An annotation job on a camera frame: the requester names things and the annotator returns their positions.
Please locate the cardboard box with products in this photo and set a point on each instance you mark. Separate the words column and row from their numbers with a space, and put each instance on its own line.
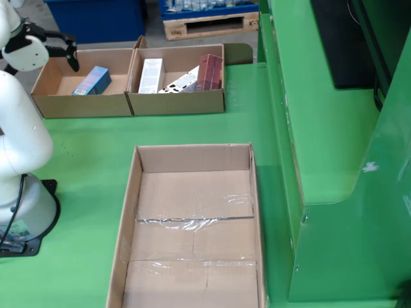
column 176, row 102

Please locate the green metal shelf unit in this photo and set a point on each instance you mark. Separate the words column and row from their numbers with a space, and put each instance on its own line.
column 321, row 96

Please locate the cow print product box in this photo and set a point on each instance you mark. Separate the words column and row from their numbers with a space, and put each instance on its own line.
column 183, row 81

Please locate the wooden pallet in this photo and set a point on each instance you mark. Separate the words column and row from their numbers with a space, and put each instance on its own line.
column 175, row 30

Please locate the white product box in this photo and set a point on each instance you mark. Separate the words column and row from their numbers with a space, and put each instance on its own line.
column 151, row 75

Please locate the empty cardboard box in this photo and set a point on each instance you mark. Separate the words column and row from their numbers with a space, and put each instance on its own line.
column 90, row 106

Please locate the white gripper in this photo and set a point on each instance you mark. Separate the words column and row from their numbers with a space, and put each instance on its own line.
column 29, row 57

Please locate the white container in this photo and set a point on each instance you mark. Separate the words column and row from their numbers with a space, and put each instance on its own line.
column 16, row 2

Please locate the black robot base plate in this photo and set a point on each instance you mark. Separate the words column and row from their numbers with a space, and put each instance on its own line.
column 33, row 248

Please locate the red product box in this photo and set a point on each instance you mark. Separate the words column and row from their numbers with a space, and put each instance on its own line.
column 210, row 72

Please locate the black base plug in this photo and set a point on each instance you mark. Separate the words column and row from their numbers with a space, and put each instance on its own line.
column 11, row 246

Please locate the blue product box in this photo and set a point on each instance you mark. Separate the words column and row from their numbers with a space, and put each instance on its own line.
column 93, row 80

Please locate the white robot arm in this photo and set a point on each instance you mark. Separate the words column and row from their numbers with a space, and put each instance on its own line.
column 19, row 128

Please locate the large cardboard tray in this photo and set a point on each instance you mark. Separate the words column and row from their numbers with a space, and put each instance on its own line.
column 192, row 192

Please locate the blue plastic crate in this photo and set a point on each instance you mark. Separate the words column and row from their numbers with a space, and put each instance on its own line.
column 96, row 19

